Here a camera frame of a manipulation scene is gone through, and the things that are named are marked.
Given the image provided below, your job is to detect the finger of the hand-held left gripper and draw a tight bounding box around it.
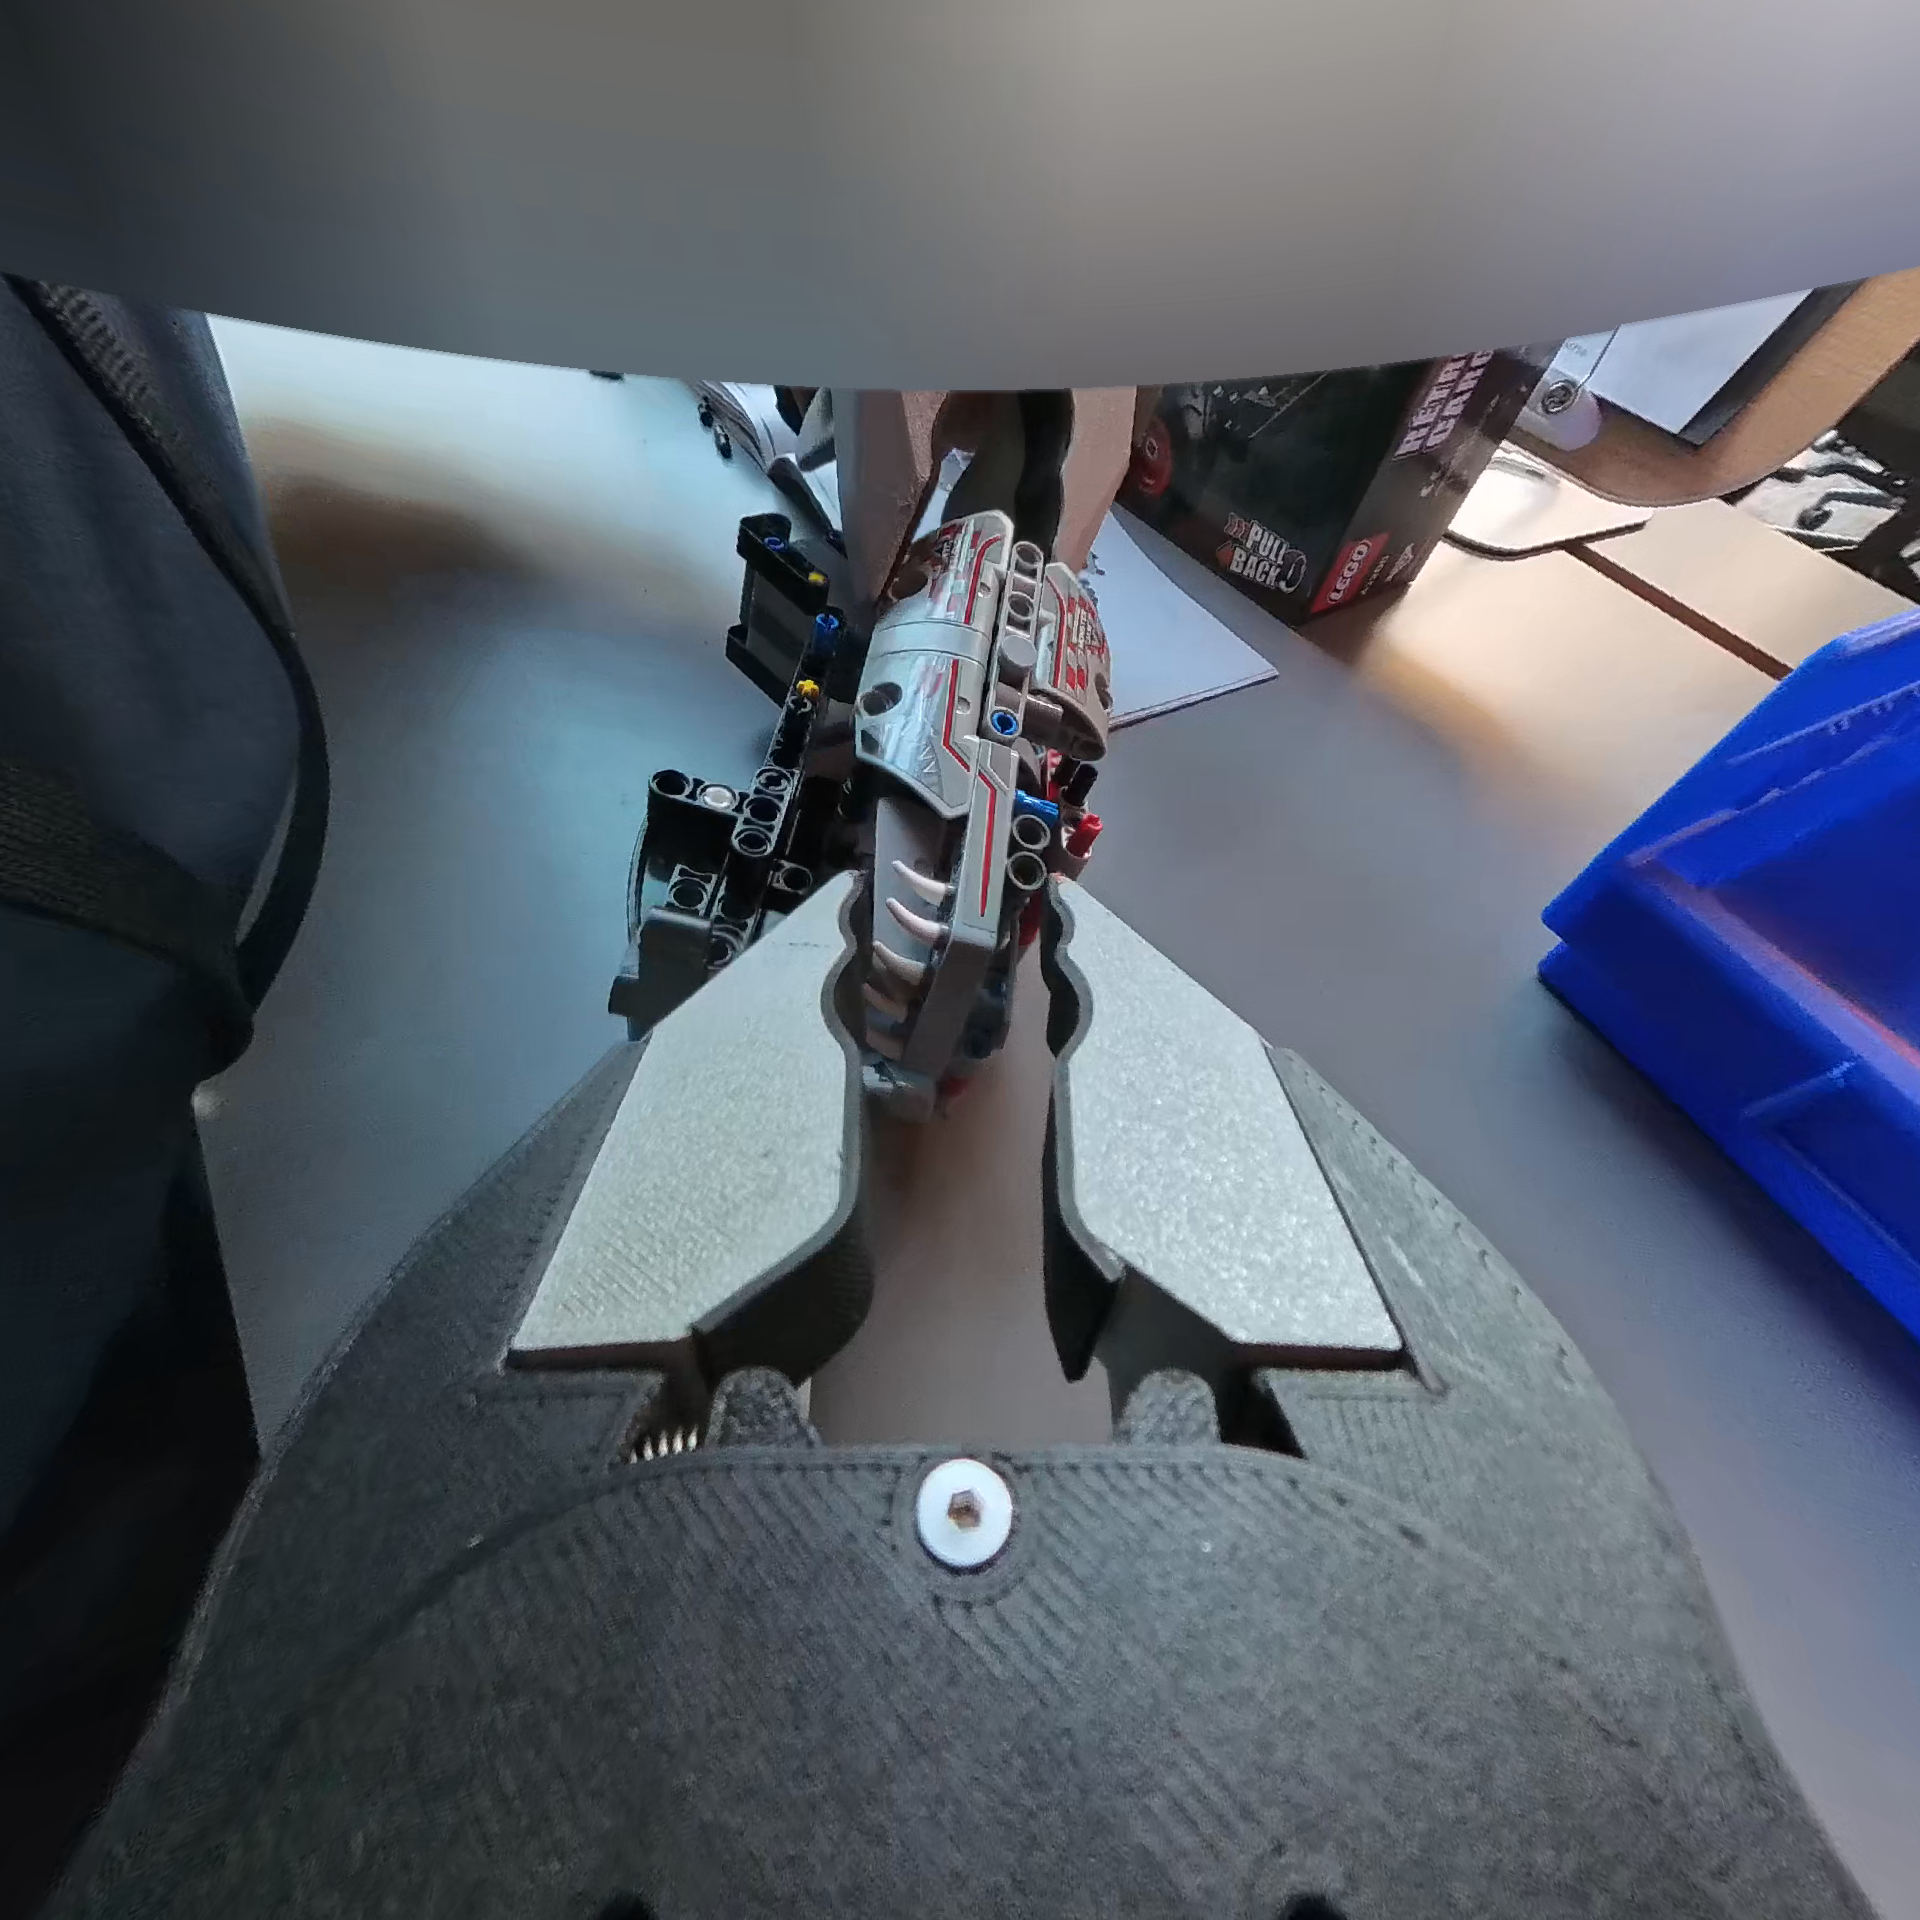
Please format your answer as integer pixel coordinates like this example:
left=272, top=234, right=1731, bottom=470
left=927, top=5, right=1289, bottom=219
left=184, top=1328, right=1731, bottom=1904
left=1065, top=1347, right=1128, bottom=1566
left=828, top=386, right=950, bottom=605
left=1016, top=384, right=1139, bottom=571

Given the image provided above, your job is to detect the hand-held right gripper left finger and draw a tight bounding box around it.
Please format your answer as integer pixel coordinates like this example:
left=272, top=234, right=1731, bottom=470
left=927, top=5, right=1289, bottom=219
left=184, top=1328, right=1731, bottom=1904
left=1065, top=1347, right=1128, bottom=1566
left=506, top=870, right=880, bottom=1389

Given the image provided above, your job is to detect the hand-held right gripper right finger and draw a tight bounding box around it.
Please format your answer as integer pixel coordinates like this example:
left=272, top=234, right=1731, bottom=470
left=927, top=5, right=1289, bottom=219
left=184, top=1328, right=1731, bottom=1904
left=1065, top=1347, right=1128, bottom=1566
left=1041, top=874, right=1419, bottom=1389

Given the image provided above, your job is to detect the grey and red lego model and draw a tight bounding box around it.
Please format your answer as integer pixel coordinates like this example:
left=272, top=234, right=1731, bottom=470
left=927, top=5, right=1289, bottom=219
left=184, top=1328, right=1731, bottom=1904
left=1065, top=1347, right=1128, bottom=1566
left=604, top=505, right=1115, bottom=1129

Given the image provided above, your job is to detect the lego instruction booklet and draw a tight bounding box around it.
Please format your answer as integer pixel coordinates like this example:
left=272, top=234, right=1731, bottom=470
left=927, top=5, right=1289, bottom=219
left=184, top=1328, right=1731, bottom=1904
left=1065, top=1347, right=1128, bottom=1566
left=693, top=377, right=1280, bottom=732

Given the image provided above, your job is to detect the black lego set box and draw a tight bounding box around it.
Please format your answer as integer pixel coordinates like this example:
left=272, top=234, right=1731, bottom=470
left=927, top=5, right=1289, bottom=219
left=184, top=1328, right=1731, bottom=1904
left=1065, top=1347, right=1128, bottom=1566
left=1113, top=342, right=1566, bottom=628

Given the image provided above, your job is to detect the person's left hand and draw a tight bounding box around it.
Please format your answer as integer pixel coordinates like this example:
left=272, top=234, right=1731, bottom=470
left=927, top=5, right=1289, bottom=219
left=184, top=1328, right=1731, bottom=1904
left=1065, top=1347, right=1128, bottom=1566
left=934, top=389, right=1031, bottom=508

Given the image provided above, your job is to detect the white printed instruction sheet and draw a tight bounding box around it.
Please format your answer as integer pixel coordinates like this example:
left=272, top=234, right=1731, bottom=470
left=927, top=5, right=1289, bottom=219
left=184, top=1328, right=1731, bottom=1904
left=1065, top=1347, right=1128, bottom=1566
left=1551, top=282, right=1866, bottom=452

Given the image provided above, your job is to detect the blue plastic bin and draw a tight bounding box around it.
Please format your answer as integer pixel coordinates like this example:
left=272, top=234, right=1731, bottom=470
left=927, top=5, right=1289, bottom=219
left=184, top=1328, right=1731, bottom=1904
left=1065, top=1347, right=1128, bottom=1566
left=1534, top=604, right=1920, bottom=1339

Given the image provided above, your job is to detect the brown display board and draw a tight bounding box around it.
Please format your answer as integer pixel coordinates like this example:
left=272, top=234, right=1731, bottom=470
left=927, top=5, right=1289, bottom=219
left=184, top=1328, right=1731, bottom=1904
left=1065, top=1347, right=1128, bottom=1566
left=1500, top=274, right=1920, bottom=512

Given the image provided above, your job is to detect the person's dark clothed torso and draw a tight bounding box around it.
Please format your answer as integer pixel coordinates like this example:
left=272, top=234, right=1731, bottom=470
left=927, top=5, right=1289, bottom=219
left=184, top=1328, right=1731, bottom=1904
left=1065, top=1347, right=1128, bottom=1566
left=0, top=274, right=335, bottom=1920

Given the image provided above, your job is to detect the black cable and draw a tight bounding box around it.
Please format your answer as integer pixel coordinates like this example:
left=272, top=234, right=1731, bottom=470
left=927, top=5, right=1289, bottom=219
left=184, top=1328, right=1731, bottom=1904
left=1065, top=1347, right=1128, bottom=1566
left=1444, top=445, right=1660, bottom=560

